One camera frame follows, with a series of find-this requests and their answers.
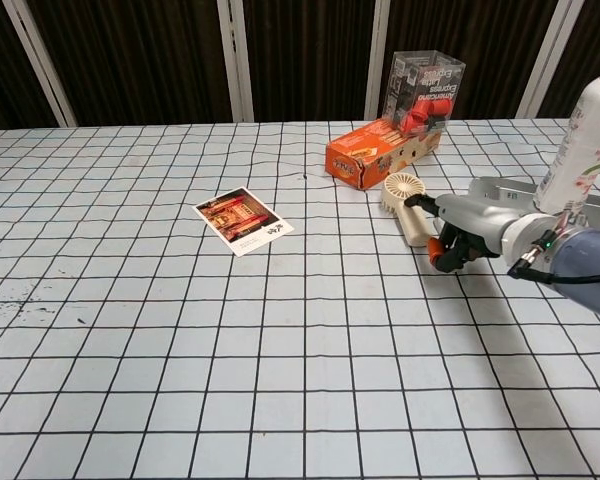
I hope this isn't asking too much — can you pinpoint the white drink bottle yellow cap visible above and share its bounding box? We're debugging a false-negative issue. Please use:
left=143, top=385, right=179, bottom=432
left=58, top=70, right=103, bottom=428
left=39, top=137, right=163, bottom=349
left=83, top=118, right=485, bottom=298
left=532, top=47, right=600, bottom=214

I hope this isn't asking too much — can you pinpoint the orange cardboard snack box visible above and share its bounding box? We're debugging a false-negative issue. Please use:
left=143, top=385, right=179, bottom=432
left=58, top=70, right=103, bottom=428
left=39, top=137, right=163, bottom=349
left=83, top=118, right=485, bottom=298
left=324, top=118, right=444, bottom=191

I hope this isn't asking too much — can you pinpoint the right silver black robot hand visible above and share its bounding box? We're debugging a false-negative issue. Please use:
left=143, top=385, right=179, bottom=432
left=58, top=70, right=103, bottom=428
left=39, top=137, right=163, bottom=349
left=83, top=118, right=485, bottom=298
left=403, top=192, right=524, bottom=274

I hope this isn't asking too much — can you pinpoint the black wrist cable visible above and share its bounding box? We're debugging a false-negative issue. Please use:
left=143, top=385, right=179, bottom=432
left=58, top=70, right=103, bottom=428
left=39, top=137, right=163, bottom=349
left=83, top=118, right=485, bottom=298
left=506, top=243, right=600, bottom=285

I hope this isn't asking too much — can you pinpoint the photo postcard with white border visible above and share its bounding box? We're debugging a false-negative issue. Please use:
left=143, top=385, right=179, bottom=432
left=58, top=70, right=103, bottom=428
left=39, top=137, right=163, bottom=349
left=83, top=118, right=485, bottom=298
left=192, top=186, right=295, bottom=258

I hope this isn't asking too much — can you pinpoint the clear plastic capsule box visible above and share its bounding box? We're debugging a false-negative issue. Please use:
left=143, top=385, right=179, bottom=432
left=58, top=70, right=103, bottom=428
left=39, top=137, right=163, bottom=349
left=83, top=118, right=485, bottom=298
left=383, top=48, right=467, bottom=137

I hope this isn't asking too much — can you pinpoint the cream handheld fan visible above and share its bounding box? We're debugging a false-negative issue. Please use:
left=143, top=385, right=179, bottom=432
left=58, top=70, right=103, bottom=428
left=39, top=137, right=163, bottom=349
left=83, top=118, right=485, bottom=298
left=379, top=171, right=441, bottom=248

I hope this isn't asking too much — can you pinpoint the white black checked tablecloth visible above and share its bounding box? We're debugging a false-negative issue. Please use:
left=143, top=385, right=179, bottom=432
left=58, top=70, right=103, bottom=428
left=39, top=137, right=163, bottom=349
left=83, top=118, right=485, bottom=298
left=0, top=117, right=600, bottom=480

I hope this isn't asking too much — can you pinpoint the white metal frame post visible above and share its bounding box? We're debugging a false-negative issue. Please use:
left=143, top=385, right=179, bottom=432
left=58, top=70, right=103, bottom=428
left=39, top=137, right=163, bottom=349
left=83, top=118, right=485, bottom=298
left=2, top=0, right=79, bottom=127
left=216, top=0, right=255, bottom=123
left=363, top=0, right=392, bottom=121
left=515, top=0, right=581, bottom=119

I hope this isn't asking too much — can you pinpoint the metal grater tray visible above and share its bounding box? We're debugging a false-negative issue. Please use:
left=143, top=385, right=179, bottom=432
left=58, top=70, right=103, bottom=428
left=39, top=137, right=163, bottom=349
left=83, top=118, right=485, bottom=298
left=467, top=176, right=600, bottom=231

